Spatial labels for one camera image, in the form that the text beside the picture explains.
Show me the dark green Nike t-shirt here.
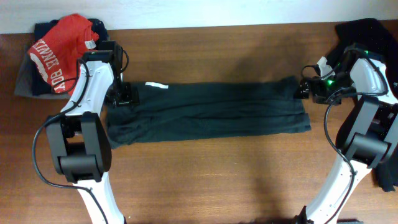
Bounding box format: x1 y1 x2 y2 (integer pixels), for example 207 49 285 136
105 77 311 149

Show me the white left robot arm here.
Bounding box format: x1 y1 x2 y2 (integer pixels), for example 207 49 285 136
40 40 139 223

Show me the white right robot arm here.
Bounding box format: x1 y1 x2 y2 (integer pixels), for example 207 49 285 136
293 44 397 224

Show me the black t-shirt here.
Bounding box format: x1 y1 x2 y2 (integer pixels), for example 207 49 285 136
326 19 397 192

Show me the red folded t-shirt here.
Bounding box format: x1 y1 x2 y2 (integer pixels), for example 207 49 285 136
28 14 100 95

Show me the navy folded garment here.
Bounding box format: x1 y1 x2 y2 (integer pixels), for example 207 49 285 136
29 19 109 96

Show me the grey folded garment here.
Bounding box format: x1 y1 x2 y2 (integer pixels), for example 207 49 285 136
14 47 70 100

